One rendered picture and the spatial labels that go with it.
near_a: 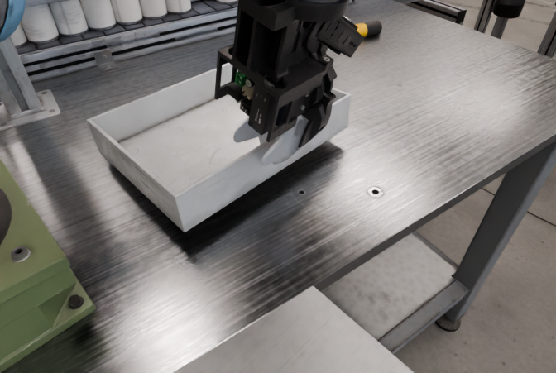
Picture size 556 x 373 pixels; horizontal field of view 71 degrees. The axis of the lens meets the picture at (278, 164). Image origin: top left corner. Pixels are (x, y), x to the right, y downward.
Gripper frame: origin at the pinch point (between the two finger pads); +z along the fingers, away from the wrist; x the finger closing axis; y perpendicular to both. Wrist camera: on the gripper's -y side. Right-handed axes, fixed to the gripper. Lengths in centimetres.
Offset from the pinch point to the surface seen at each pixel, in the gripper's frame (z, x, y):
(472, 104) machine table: 2.6, 11.9, -34.9
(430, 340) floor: 81, 41, -46
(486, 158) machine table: 1.1, 18.4, -22.6
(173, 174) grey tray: 5.3, -7.7, 8.9
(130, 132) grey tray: 7.7, -18.5, 7.8
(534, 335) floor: 75, 64, -69
